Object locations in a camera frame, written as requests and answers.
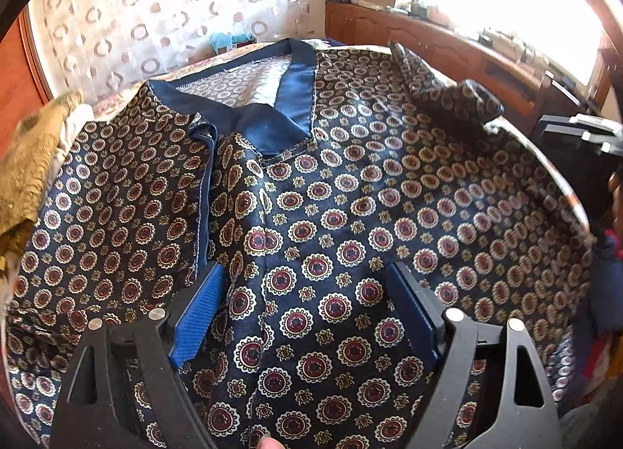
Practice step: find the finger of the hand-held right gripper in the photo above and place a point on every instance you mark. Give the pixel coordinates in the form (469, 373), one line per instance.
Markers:
(574, 135)

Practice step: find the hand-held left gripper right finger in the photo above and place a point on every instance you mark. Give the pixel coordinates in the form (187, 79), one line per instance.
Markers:
(413, 313)

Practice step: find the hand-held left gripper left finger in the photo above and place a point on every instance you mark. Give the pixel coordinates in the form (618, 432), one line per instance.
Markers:
(197, 317)

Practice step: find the navy medallion print shirt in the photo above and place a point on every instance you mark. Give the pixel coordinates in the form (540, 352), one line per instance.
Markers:
(340, 186)

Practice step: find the person's left hand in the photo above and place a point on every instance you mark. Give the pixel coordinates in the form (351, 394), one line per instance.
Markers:
(266, 444)

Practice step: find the blue bed cover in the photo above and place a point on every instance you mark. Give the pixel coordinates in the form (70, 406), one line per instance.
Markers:
(608, 279)

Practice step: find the pile of small dresser things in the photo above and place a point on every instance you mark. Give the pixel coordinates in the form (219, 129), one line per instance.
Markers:
(506, 43)

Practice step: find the red cloth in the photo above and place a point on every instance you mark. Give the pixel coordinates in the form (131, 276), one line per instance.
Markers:
(606, 371)

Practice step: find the wooden dresser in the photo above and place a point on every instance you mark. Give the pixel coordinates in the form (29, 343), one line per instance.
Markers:
(389, 30)

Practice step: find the gold patterned cloth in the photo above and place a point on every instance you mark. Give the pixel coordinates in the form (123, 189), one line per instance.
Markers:
(34, 167)

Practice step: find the floral bedsheet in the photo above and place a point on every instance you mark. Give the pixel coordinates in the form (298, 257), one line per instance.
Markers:
(121, 94)

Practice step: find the turquoise object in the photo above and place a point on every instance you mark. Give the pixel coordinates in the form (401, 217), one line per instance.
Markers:
(228, 40)

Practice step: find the white curtain with circles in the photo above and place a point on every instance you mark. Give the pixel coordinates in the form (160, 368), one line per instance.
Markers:
(146, 1)

